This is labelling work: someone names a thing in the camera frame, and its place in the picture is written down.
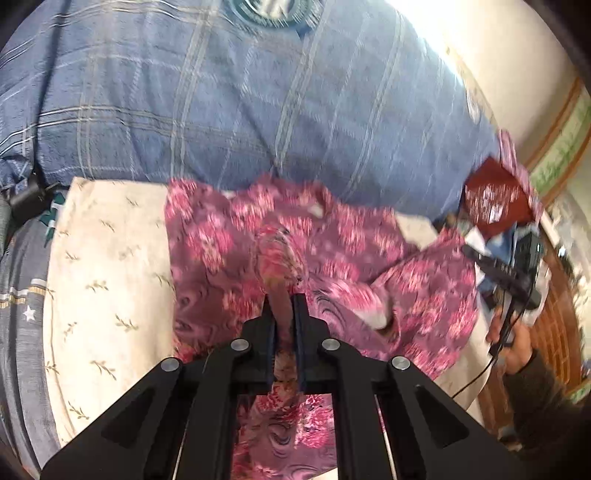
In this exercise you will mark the person's right hand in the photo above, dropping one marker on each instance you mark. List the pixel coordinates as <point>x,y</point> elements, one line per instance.
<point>517,344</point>

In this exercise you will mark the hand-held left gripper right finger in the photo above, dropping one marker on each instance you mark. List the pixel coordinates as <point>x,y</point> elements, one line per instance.
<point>299,337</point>

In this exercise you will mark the person's right forearm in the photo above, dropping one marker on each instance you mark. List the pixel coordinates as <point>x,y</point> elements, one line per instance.
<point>545,401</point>

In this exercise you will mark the grey star-pattern quilt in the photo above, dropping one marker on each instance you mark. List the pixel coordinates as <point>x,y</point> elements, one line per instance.
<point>23,323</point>

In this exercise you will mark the purple floral shirt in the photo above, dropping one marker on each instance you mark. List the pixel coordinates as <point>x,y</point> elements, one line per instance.
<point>221,240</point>

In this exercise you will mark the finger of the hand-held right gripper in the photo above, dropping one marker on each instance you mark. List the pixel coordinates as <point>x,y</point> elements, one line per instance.
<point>498,272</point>

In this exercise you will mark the blue plaid quilt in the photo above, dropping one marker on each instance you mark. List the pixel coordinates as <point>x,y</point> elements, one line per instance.
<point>184,92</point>

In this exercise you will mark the white leaf-print bed sheet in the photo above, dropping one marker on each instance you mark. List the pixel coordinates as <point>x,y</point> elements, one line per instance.
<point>106,258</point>

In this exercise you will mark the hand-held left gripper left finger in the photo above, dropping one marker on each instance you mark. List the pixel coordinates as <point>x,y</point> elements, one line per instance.
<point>270,337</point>

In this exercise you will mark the small black device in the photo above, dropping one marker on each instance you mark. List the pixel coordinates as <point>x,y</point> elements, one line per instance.
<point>32,196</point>

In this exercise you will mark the brown wooden cabinet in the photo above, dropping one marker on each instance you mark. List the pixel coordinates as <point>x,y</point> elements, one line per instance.
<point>554,332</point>

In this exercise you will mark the blue denim cloth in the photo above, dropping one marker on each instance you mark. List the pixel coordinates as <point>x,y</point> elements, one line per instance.
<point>505,247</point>

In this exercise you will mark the red plastic bag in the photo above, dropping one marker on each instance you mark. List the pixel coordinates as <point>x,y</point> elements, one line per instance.
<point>496,198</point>

